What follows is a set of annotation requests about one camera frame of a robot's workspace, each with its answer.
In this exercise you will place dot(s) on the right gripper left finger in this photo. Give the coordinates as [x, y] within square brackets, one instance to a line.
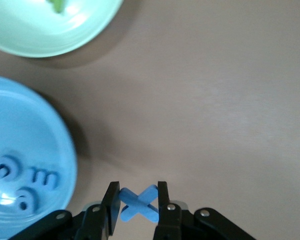
[95, 222]

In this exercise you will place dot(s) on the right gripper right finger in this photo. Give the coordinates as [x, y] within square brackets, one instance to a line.
[172, 222]

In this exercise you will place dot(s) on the blue letter X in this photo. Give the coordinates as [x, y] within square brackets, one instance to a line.
[140, 202]

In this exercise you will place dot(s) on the blue letter E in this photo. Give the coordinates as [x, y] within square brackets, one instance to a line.
[43, 172]

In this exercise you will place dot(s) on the blue letter P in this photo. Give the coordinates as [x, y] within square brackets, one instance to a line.
[27, 193]

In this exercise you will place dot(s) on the blue letter G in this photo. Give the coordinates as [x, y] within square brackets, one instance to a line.
[7, 158]

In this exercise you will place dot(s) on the green letter P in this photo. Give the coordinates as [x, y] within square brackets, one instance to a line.
[57, 5]

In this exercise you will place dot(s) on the blue plate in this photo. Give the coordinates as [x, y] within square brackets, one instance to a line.
[27, 125]

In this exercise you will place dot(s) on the brown table cover sheet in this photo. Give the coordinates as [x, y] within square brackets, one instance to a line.
[215, 100]

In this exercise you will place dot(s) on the light green plate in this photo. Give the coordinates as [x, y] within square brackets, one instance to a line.
[40, 37]

